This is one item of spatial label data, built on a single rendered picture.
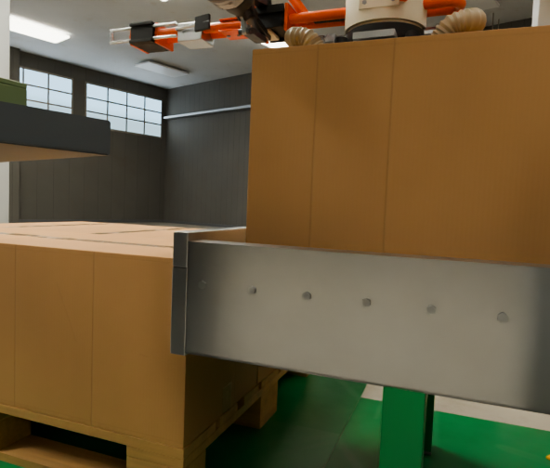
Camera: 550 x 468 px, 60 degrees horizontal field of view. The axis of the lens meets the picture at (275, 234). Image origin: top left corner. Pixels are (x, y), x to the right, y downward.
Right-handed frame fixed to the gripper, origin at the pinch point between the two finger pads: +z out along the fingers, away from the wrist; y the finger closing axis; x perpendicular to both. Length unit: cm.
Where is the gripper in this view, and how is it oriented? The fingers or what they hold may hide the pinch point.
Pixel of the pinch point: (268, 24)
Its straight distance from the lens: 121.3
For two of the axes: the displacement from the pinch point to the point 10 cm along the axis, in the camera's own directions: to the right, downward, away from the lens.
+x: 9.3, 0.5, -3.5
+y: -0.3, 10.0, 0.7
